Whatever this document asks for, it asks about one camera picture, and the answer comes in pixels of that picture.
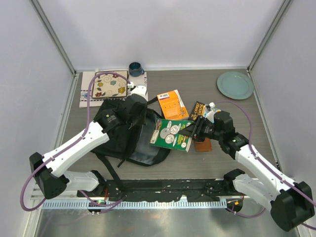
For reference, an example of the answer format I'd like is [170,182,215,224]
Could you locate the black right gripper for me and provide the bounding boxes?
[179,115,223,142]

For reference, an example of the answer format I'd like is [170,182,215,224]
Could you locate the black fabric backpack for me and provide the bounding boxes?
[91,98,170,186]

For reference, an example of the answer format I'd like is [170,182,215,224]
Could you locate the green paperback book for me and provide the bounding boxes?
[150,118,192,152]

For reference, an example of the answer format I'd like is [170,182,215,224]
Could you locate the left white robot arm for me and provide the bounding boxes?
[29,94,147,199]

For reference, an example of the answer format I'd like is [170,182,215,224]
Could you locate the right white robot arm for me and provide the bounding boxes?
[179,111,316,232]

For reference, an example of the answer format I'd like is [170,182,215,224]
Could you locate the black comic cover book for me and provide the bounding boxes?
[189,101,206,121]

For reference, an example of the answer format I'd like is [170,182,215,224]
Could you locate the brown leather wallet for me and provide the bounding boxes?
[195,138,212,152]

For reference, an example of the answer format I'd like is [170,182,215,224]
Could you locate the white patterned placemat cloth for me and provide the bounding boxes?
[79,70,147,108]

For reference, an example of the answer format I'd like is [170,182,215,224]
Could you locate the orange paperback book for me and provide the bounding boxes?
[157,89,189,120]

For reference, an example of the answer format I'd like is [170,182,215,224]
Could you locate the square floral ceramic plate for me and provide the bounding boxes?
[91,74,127,99]

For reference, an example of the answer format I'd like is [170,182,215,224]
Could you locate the blue ceramic mug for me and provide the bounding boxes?
[128,62,145,77]

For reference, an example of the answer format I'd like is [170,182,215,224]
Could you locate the round teal plate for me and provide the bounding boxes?
[216,71,254,100]

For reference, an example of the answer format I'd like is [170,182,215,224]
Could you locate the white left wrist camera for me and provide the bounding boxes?
[127,82,147,98]

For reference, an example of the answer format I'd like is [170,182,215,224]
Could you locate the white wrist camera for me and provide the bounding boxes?
[204,102,221,123]
[127,82,147,98]

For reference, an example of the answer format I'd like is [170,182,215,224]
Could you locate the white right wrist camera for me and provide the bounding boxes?
[204,102,221,123]

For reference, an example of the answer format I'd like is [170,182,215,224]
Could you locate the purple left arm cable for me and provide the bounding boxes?
[19,72,131,214]

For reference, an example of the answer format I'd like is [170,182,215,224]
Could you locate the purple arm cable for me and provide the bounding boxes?
[214,100,316,230]
[19,72,131,214]

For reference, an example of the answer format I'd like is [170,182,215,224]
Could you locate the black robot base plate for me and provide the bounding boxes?
[87,179,245,202]

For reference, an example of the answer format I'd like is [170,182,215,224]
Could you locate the white slotted cable duct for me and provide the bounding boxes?
[42,199,227,210]

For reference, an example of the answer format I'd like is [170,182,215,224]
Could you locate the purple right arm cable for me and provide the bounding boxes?
[214,100,316,230]

